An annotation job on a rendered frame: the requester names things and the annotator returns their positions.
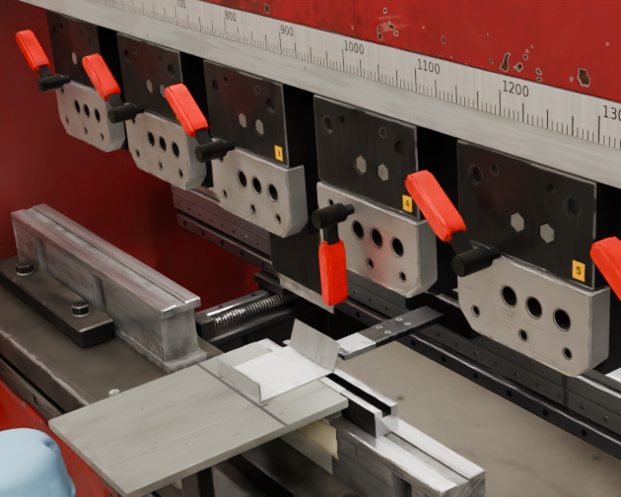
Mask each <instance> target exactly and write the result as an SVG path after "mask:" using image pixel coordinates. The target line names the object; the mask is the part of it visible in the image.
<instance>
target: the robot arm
mask: <svg viewBox="0 0 621 497"><path fill-rule="evenodd" d="M0 497H76V487H75V484H74V482H73V480H72V478H71V477H70V476H69V474H68V471H67V468H66V466H65V463H64V460H63V457H62V455H61V452H60V449H59V447H58V445H57V443H56V442H55V441H54V440H53V439H52V438H51V437H50V436H48V435H47V434H45V433H43V432H40V431H38V430H34V429H25V428H20V429H11V430H5V431H1V432H0Z"/></svg>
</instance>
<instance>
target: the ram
mask: <svg viewBox="0 0 621 497"><path fill-rule="evenodd" d="M20 1H23V2H26V3H30V4H33V5H36V6H38V7H41V8H45V9H48V10H51V11H54V12H57V13H60V14H64V15H67V16H70V17H73V18H76V19H80V20H83V21H86V22H89V23H92V24H96V25H99V26H102V27H105V28H108V29H112V30H115V31H118V32H121V33H124V34H128V35H131V36H136V37H139V38H142V39H145V40H148V41H151V42H154V43H157V44H161V45H164V46H167V47H170V48H173V49H177V50H180V51H183V52H186V53H189V54H193V55H196V56H199V57H202V58H205V59H208V60H212V61H215V62H218V63H221V64H224V65H228V66H231V67H234V68H237V69H240V70H243V71H246V72H249V73H252V74H255V75H259V76H262V77H265V78H268V79H271V80H275V81H278V82H281V83H284V84H287V85H290V86H294V87H297V88H300V89H303V90H306V91H310V92H313V93H316V94H319V95H322V96H326V97H329V98H332V99H334V100H337V101H341V102H344V103H347V104H350V105H353V106H356V107H362V108H365V109H368V110H371V111H375V112H378V113H381V114H384V115H387V116H391V117H394V118H397V119H400V120H403V121H407V122H410V123H413V124H416V125H419V126H423V127H426V128H429V129H432V130H435V131H438V132H442V133H444V134H447V135H450V136H453V137H457V138H460V139H463V140H466V141H469V142H473V143H476V144H479V145H482V146H485V147H489V148H492V149H495V150H498V151H501V152H504V153H508V154H511V155H514V156H517V157H520V158H524V159H527V160H530V161H532V162H535V163H539V164H542V165H545V166H548V167H551V168H555V169H558V170H561V171H564V172H567V173H571V174H574V175H577V176H580V177H583V178H589V179H592V180H595V181H598V182H601V183H605V184H608V185H611V186H614V187H617V188H621V149H617V148H613V147H610V146H606V145H603V144H599V143H596V142H592V141H589V140H585V139H582V138H579V137H575V136H572V135H568V134H565V133H561V132H558V131H554V130H551V129H547V128H543V127H540V126H536V125H533V124H529V123H526V122H522V121H519V120H515V119H511V118H508V117H504V116H501V115H497V114H494V113H491V112H488V111H484V110H480V109H477V108H473V107H470V106H464V105H460V104H457V103H453V102H450V101H446V100H442V99H439V98H435V97H432V96H428V95H425V94H421V93H418V92H414V91H410V90H407V89H403V88H400V87H396V86H393V85H389V84H387V83H383V82H380V81H376V80H372V79H369V78H365V77H362V76H358V75H355V74H351V73H348V72H344V71H340V70H337V69H333V68H330V67H326V66H323V65H319V64H316V63H312V62H309V61H305V60H302V59H299V58H295V57H292V56H288V55H285V54H281V53H278V52H274V51H270V50H267V49H263V48H260V47H256V46H253V45H249V44H246V43H242V42H239V41H235V40H231V39H228V38H224V37H221V36H217V35H211V34H208V33H204V32H201V31H198V30H194V29H191V28H187V27H184V26H180V25H177V24H173V23H170V22H166V21H162V20H159V19H155V18H152V17H148V16H145V15H141V14H138V13H134V12H130V11H127V10H123V9H120V8H116V7H113V6H109V5H106V4H103V3H99V2H96V1H92V0H20ZM197 1H201V2H205V3H209V4H213V5H217V6H221V7H225V8H229V9H233V10H238V11H242V12H246V13H250V14H253V15H257V16H261V17H265V18H269V19H273V20H277V21H281V22H285V23H289V24H294V25H298V26H302V27H306V28H310V29H314V30H318V31H322V32H326V33H330V34H334V35H338V36H345V37H349V38H353V39H357V40H361V41H365V42H369V43H373V44H377V45H381V46H385V47H389V48H393V49H397V50H401V51H406V52H410V53H414V54H418V55H422V56H426V57H430V58H434V59H438V60H442V61H445V62H449V63H453V64H457V65H462V66H466V67H470V68H474V69H478V70H482V71H486V72H490V73H494V74H498V75H502V76H506V77H510V78H514V79H519V80H523V81H526V82H530V83H534V84H538V85H542V86H546V87H550V88H554V89H558V90H562V91H566V92H570V93H575V94H579V95H583V96H587V97H591V98H595V99H599V100H603V101H607V102H611V103H615V104H618V105H621V0H197Z"/></svg>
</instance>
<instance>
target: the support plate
mask: <svg viewBox="0 0 621 497"><path fill-rule="evenodd" d="M268 353H271V351H269V350H268V349H266V348H264V347H263V346H261V345H260V344H258V343H256V342H253V343H250V344H248V345H246V346H243V347H241V348H238V349H235V350H233V351H230V352H228V353H225V354H222V355H220V356H217V357H219V358H220V359H222V360H223V361H225V362H226V363H228V364H229V365H231V366H232V367H235V366H238V365H240V364H243V363H245V362H248V361H250V360H253V359H256V358H258V357H261V356H263V355H266V354H268ZM221 379H222V380H223V381H225V382H226V383H228V384H229V385H231V386H232V387H234V388H235V389H237V390H238V391H240V392H241V393H243V394H244V395H246V396H247V397H249V398H250V399H252V400H253V401H254V402H256V403H257V404H259V405H260V406H261V405H263V404H266V403H268V404H269V405H267V406H264V407H263V408H265V409H266V410H268V411H269V412H271V413H272V414H273V415H275V416H276V417H278V418H279V419H281V420H282V421H284V422H285V423H287V424H288V425H287V426H284V425H283V424H281V423H280V422H278V421H277V420H275V419H274V418H272V417H271V416H270V415H268V414H267V413H265V412H264V411H262V410H261V409H259V408H258V407H257V406H255V405H254V404H252V403H251V402H249V401H248V400H246V399H245V398H243V397H242V396H241V395H239V394H238V393H236V392H235V391H233V390H231V389H230V388H229V387H227V386H226V385H224V384H223V383H221V382H220V381H218V380H217V379H216V378H214V377H213V376H211V375H210V374H208V373H207V372H205V371H204V370H202V369H201V368H200V367H198V366H197V365H193V366H191V367H188V368H185V369H183V370H180V371H178V372H175V373H172V374H170V375H167V376H164V377H162V378H159V379H157V380H154V381H151V382H150V383H147V384H144V385H142V386H139V387H137V388H134V389H131V390H127V391H124V392H122V393H119V394H117V395H114V396H111V397H109V398H106V399H103V400H101V401H98V402H95V403H93V404H90V405H88V406H85V407H82V408H80V409H77V410H74V411H72V412H69V413H67V414H64V415H61V416H59V417H56V418H53V419H51V420H48V425H49V429H50V430H52V431H53V432H54V433H55V434H56V435H57V436H58V437H59V438H60V439H61V440H62V441H63V442H64V443H65V444H67V445H68V446H69V447H70V448H71V449H72V450H73V451H74V452H75V453H76V454H77V455H78V456H79V457H80V458H81V459H83V460H84V461H85V462H86V463H87V464H88V465H89V466H90V467H91V468H92V469H93V470H94V471H95V472H97V473H98V474H99V475H100V476H101V477H102V478H103V479H104V480H105V481H106V482H107V483H108V484H109V485H110V486H112V487H113V488H114V489H115V490H116V491H117V492H118V493H119V494H120V495H121V496H122V497H141V496H143V495H146V494H148V493H150V492H153V491H155V490H157V489H160V488H162V487H164V486H167V485H169V484H171V483H173V482H176V481H178V480H180V479H183V478H185V477H187V476H189V475H191V474H193V473H196V472H198V471H200V470H202V469H205V468H207V467H209V466H212V465H214V464H216V463H219V462H222V461H225V460H227V459H229V458H232V457H234V456H236V455H238V454H241V453H243V452H245V451H248V450H250V449H252V448H255V447H257V446H259V445H262V444H264V443H266V442H269V441H271V440H273V439H275V438H278V437H280V436H282V435H285V434H287V433H289V432H292V431H294V430H296V429H299V428H301V427H303V426H306V425H308V424H310V423H312V422H314V421H316V420H318V419H321V418H323V417H325V416H328V415H330V414H332V413H335V412H337V411H339V410H341V409H344V408H346V407H348V398H346V397H344V396H343V395H341V394H340V393H338V392H336V391H335V390H332V389H331V388H329V387H328V386H326V385H324V384H323V383H321V382H320V381H318V380H315V381H313V382H311V383H308V384H306V385H303V386H301V387H298V388H296V389H294V390H290V391H287V392H285V393H282V394H280V395H278V396H275V397H273V398H270V399H268V400H266V401H263V402H261V403H260V402H258V401H257V400H255V399H254V398H252V397H251V396H249V395H248V394H246V393H245V392H243V391H242V390H240V389H239V388H237V387H236V386H234V385H233V384H231V383H230V382H228V381H227V380H225V379H224V378H221Z"/></svg>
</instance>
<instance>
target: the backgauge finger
mask: <svg viewBox="0 0 621 497"><path fill-rule="evenodd" d="M405 307H406V309H408V310H410V311H411V312H409V313H406V314H404V315H401V316H399V317H396V318H394V319H390V320H387V321H384V322H382V323H379V324H377V325H374V326H372V327H369V328H367V329H364V330H362V331H359V332H357V333H354V334H352V335H349V336H347V337H344V338H341V339H339V340H336V341H337V342H339V343H340V348H339V352H338V358H340V359H342V360H344V361H347V360H349V359H352V358H354V357H356V356H359V355H361V354H364V353H366V352H369V351H371V350H374V349H376V348H379V347H381V346H383V345H386V344H387V343H390V342H392V341H395V340H397V339H400V338H402V337H404V336H407V335H409V334H412V333H414V332H417V331H419V330H422V329H424V328H427V327H429V326H431V325H434V324H436V323H437V324H439V325H441V326H443V327H445V328H447V329H449V330H451V331H453V332H455V333H457V334H459V335H461V336H463V337H465V338H467V339H474V338H476V337H478V336H481V335H483V334H481V333H479V332H477V331H475V330H473V329H472V328H471V326H470V324H469V322H468V321H467V319H466V317H465V315H464V314H463V312H462V310H461V308H460V307H459V305H458V291H457V288H455V289H452V290H450V291H447V292H444V293H443V294H440V295H438V296H435V295H433V294H431V293H429V292H427V291H426V292H423V293H421V294H418V295H416V296H413V297H410V298H406V297H405Z"/></svg>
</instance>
